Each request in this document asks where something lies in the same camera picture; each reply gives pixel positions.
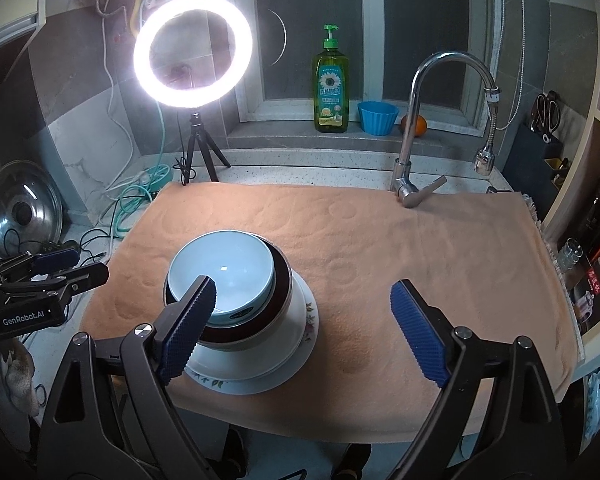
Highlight dark knife block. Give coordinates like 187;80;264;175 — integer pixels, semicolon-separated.
517;125;563;191

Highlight person's left hand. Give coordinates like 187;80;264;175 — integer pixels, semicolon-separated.
0;340;36;418

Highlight orange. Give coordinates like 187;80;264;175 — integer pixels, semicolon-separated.
400;114;427;138

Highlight floral plate with small blossoms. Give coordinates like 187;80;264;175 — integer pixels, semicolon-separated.
181;280;322;397

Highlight teal cable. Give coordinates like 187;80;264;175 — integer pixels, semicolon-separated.
112;105;173;241

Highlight white cable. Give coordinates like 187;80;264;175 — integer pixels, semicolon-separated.
97;0;151;221

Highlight dark bottle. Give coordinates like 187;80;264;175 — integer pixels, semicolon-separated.
577;177;600;256

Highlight black scissors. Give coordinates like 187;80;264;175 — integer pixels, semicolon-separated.
530;91;561;141

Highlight ring light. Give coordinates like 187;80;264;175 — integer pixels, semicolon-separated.
132;0;255;107

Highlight chrome faucet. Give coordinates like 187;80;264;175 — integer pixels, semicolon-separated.
390;51;503;209

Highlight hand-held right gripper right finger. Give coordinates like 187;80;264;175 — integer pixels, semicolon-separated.
387;280;566;480

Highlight frosted window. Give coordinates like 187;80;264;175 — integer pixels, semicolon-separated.
235;0;496;126

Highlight green dish soap bottle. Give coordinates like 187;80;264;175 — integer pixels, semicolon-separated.
312;24;351;135

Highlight light blue ceramic bowl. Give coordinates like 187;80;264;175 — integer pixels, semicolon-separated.
167;230;275;328

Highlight wooden shelf unit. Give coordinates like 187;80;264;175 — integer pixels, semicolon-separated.
542;110;600;361

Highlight peach towel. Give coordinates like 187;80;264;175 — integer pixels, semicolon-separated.
80;180;586;446

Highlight blue fluted cup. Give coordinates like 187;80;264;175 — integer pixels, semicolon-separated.
357;101;400;137

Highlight clear glass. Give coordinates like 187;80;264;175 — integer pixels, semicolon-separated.
555;237;581;273

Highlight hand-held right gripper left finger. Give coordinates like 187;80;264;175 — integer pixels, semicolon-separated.
40;275;217;480

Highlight black cable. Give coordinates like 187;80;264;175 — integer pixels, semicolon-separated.
2;227;116;281

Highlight large steel bowl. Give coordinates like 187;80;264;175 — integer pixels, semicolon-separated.
163;240;308;382

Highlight red steel bowl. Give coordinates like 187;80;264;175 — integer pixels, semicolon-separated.
163;237;295;348

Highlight white printed package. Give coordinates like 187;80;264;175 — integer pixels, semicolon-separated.
580;365;600;441

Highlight black tripod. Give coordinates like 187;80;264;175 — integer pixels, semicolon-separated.
175;110;232;186

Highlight black shoe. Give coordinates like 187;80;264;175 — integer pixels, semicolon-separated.
330;442;371;480
215;430;246;480

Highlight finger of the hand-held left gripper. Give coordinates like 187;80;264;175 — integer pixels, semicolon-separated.
0;247;81;286
0;262;110;306

